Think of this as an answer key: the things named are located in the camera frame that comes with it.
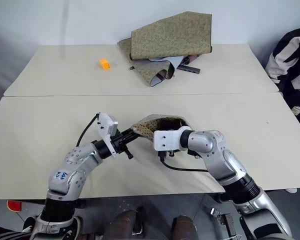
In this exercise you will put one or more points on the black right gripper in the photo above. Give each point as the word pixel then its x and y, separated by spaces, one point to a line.
pixel 168 154

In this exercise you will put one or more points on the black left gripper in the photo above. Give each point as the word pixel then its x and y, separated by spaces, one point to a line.
pixel 118 143

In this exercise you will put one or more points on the grey plaid pouch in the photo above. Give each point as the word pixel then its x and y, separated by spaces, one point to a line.
pixel 146 125

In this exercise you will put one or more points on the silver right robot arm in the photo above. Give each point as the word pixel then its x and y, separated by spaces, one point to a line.
pixel 225 160

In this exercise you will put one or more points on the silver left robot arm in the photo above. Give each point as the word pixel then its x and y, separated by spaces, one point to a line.
pixel 70 172

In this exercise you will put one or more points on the dark red pouch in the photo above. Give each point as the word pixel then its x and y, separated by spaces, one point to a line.
pixel 192 58

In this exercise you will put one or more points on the dark rounded shape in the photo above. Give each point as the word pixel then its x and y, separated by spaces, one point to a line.
pixel 126 225
pixel 184 227

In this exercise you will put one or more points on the orange plastic block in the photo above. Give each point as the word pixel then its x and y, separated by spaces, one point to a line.
pixel 104 64

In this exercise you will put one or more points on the grey flat sheet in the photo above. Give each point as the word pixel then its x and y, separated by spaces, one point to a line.
pixel 165 59

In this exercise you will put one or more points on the black rectangular bar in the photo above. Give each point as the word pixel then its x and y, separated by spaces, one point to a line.
pixel 190 69

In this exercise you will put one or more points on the large olive fabric bag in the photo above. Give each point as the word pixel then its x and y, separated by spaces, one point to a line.
pixel 170 35

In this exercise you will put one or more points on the red plastic object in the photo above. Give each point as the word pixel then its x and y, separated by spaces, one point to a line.
pixel 13 206

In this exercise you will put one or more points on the black and white jacket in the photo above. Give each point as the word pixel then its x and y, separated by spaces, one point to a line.
pixel 292 70

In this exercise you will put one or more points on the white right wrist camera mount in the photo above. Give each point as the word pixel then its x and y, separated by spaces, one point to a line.
pixel 165 138

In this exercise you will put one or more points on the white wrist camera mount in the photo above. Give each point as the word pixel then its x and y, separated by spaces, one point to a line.
pixel 109 125
pixel 165 138

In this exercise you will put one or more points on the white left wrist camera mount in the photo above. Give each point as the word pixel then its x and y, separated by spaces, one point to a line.
pixel 109 125

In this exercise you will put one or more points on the metal bracket under table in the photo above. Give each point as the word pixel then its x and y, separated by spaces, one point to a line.
pixel 218 215

